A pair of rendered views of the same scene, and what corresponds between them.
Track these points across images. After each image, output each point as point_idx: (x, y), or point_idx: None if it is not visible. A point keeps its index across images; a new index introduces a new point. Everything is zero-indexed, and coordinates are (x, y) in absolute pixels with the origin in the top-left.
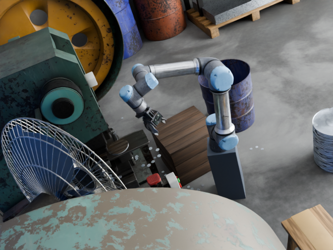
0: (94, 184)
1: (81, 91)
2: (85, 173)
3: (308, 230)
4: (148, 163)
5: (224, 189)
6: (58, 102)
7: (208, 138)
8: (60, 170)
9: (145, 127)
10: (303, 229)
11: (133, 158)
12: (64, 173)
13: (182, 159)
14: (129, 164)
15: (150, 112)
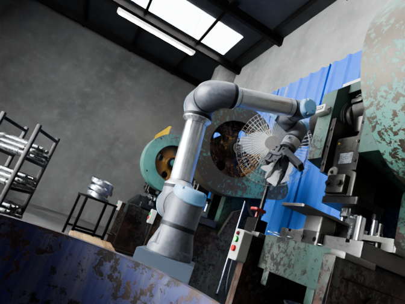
0: (266, 143)
1: (316, 116)
2: (270, 138)
3: (97, 243)
4: (280, 236)
5: None
6: None
7: (191, 266)
8: (278, 134)
9: (284, 176)
10: (102, 245)
11: (302, 230)
12: (276, 136)
13: None
14: (301, 230)
15: (275, 150)
